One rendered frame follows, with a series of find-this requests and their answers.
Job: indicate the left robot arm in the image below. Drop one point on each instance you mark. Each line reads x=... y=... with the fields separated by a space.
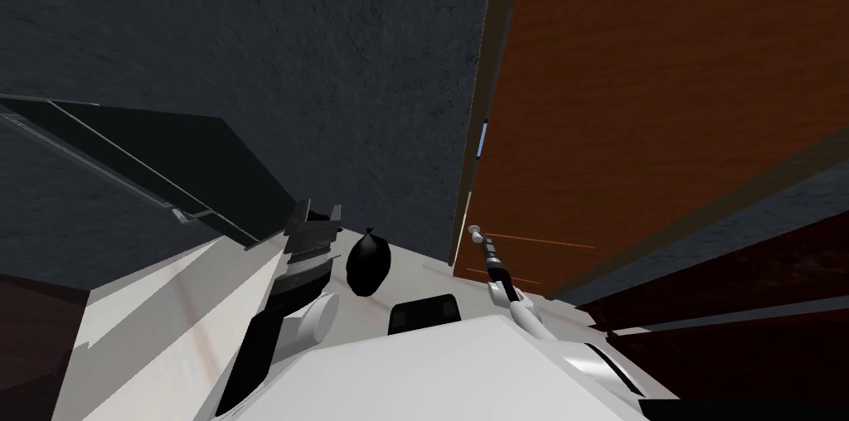
x=298 y=315

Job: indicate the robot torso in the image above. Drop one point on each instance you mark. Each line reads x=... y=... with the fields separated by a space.
x=438 y=374

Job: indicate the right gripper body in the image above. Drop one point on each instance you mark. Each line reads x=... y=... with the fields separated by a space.
x=496 y=263

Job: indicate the brown wooden door leaf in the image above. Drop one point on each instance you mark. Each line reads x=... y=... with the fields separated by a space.
x=637 y=89

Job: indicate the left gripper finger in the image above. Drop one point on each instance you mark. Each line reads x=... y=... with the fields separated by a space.
x=335 y=213
x=299 y=210

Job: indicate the black rubbish bag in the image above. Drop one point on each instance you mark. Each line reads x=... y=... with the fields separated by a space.
x=368 y=263

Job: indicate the white round door knob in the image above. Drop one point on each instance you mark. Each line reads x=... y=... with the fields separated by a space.
x=473 y=231

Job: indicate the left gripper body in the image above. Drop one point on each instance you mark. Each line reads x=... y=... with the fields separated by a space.
x=312 y=234

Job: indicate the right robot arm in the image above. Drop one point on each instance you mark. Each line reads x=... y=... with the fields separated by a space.
x=530 y=315

